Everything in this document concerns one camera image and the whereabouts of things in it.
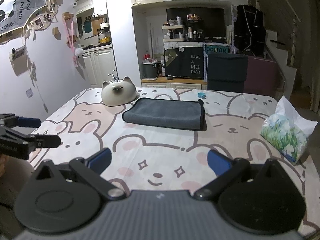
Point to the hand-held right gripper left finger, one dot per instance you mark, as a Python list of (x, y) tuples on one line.
[(100, 159)]

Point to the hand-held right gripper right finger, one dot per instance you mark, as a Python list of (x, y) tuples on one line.
[(218, 162)]

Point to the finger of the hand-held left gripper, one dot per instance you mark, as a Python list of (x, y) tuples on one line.
[(29, 122), (47, 141)]

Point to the grey towel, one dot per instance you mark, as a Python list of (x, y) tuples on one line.
[(165, 113)]

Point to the rabbit print tablecloth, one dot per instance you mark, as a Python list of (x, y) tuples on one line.
[(160, 140)]

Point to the small teal round lid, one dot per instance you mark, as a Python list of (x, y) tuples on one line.
[(201, 95)]

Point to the cat-shaped ceramic basin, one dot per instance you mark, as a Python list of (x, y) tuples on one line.
[(118, 91)]

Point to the floral tissue pack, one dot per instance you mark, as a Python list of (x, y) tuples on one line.
[(287, 135)]

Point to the white kitchen cabinet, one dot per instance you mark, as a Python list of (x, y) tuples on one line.
[(96, 66)]

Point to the dark blue chair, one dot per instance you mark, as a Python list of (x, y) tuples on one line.
[(226, 72)]

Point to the wooden low cabinet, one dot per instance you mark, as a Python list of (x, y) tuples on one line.
[(172, 83)]

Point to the grey trash bin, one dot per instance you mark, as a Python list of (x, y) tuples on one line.
[(149, 68)]

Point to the black printed cloth cover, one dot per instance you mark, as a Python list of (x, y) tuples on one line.
[(185, 61)]

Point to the teal printed sign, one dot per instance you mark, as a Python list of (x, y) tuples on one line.
[(217, 49)]

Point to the black hanging jacket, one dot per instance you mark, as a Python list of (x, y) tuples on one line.
[(250, 31)]

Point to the white shelf rack with bottles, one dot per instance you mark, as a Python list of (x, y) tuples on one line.
[(175, 32)]

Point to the wall pocket holder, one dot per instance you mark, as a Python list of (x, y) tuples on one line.
[(18, 52)]

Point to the panda wall banner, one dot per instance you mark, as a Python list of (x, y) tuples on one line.
[(17, 7)]

